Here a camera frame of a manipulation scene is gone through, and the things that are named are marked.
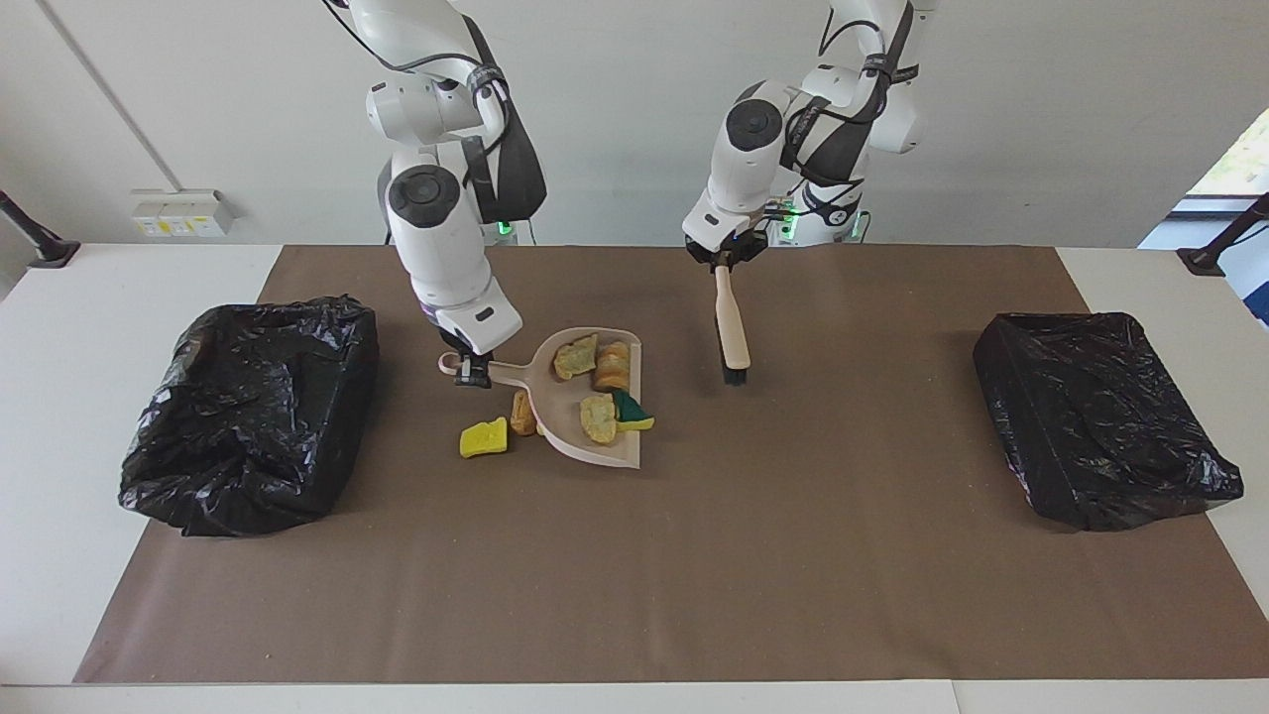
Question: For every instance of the brown oval bread roll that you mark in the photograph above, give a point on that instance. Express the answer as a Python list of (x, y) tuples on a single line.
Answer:
[(521, 415)]

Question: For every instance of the long orange striped bread piece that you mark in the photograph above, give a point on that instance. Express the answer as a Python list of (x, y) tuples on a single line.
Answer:
[(599, 418)]

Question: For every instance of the black bag-lined bin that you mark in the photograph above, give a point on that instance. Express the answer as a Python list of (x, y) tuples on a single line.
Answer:
[(1091, 426), (248, 426)]

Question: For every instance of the window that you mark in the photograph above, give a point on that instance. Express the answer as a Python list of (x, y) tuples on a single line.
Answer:
[(1244, 164)]

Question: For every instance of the white wall outlet box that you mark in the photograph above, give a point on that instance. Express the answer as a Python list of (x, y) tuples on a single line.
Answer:
[(183, 213)]

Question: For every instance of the beige plastic dustpan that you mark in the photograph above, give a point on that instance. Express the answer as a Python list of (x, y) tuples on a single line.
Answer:
[(585, 454)]

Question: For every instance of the curled orange striped bread piece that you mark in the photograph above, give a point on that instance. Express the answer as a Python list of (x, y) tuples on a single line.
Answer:
[(612, 366)]

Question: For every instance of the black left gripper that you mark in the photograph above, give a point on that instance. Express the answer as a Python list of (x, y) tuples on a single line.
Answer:
[(724, 252)]

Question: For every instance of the black clamp stand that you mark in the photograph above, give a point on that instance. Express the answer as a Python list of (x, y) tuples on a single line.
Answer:
[(1205, 260), (55, 253)]

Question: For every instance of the yellow and green sponge piece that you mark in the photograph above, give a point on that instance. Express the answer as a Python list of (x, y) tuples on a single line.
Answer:
[(634, 416)]

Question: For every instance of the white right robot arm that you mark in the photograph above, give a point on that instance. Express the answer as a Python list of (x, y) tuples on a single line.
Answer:
[(436, 238)]

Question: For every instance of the pale beige bread chunk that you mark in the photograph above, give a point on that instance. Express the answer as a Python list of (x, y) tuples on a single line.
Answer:
[(575, 357)]

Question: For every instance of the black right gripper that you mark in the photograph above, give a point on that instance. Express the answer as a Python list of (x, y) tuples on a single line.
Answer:
[(476, 356)]

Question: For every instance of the brown paper table mat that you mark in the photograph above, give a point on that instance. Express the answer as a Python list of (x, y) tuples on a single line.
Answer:
[(634, 595)]

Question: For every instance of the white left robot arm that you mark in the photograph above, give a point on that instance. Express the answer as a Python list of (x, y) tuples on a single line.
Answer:
[(744, 169)]

